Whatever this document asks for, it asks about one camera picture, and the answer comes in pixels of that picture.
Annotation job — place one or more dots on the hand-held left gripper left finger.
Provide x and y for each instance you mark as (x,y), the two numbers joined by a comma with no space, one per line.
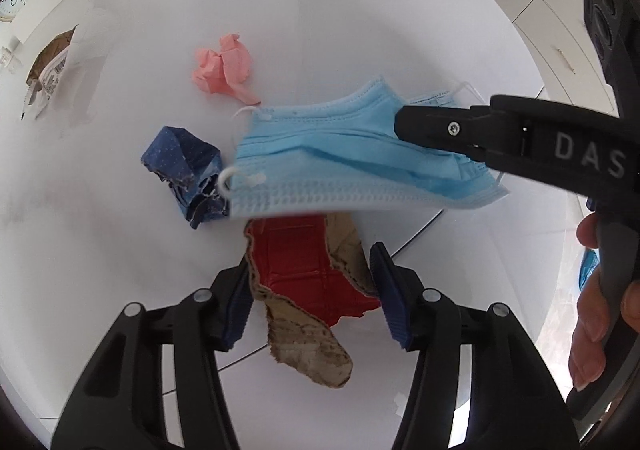
(235,310)

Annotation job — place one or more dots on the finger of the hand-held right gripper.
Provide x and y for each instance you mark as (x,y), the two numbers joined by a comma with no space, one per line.
(450,127)

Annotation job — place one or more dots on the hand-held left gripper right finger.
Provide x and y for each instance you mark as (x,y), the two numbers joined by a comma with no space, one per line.
(392,305)

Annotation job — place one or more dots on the torn red cardboard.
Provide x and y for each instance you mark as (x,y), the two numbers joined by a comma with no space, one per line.
(300,270)

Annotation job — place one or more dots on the blue face mask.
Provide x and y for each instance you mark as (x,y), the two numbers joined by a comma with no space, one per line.
(325,155)

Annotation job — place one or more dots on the person's right hand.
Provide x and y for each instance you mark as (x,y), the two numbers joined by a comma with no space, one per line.
(590,320)

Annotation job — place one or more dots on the blue object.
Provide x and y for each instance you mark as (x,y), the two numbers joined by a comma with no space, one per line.
(589,270)

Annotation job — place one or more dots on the beige drawer cabinet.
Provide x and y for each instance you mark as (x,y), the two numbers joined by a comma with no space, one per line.
(550,30)

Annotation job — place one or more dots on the crumpled dark blue dotted wrapper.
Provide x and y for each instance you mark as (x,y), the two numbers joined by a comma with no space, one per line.
(185,155)

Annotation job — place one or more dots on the crumpled pink paper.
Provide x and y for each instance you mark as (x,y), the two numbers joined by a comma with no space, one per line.
(225,65)

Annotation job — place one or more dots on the small white object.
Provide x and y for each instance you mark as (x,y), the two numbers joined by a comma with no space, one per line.
(6,56)

